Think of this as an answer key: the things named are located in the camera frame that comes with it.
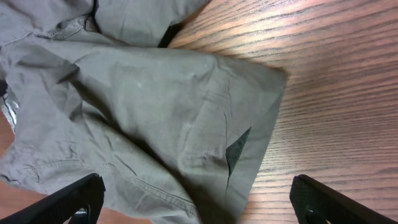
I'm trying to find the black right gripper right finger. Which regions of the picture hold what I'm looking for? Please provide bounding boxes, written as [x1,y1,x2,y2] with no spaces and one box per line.
[289,174,397,224]

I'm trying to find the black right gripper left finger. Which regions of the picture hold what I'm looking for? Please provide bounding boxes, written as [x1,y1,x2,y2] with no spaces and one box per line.
[1,173,106,224]

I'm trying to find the grey shorts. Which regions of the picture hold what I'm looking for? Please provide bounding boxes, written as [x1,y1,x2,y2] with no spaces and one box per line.
[1,0,286,223]

